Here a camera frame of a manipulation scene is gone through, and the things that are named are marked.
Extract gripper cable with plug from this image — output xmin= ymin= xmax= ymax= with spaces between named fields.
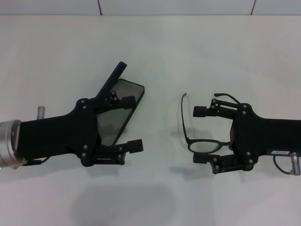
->
xmin=272 ymin=152 xmax=301 ymax=176
xmin=23 ymin=105 xmax=50 ymax=166

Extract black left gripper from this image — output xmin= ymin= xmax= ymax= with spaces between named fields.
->
xmin=14 ymin=98 xmax=102 ymax=167

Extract right gripper cable with plug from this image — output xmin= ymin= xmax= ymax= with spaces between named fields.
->
xmin=272 ymin=152 xmax=301 ymax=176

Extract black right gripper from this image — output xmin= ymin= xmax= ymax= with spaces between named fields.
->
xmin=192 ymin=98 xmax=301 ymax=175

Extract left gripper cable with plug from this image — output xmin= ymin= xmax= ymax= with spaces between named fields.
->
xmin=23 ymin=105 xmax=50 ymax=166

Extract black frame glasses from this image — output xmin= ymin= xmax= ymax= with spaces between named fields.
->
xmin=181 ymin=92 xmax=242 ymax=155

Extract black glasses case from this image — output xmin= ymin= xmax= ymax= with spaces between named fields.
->
xmin=95 ymin=61 xmax=145 ymax=147

